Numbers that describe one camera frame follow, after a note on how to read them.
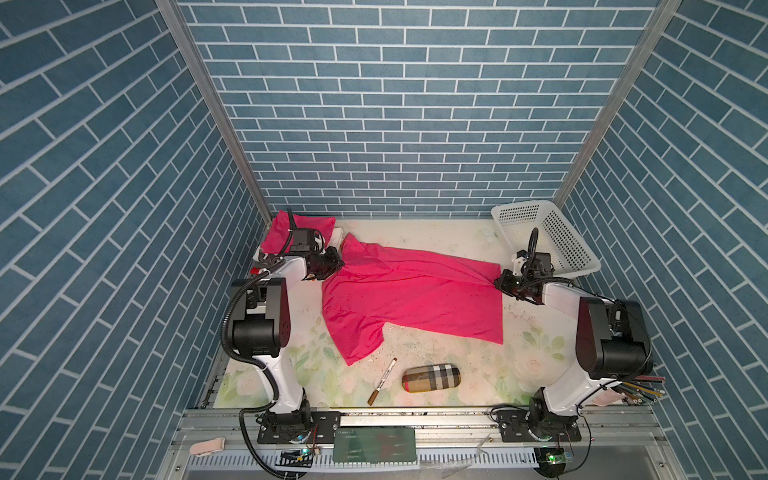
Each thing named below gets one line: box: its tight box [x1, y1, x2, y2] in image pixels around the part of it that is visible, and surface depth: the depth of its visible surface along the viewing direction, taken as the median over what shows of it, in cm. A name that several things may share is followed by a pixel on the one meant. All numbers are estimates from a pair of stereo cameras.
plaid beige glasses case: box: [402, 364, 461, 393], surface depth 80 cm
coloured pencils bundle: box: [613, 375, 667, 404], surface depth 71 cm
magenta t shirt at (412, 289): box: [321, 233, 504, 366], surface depth 98 cm
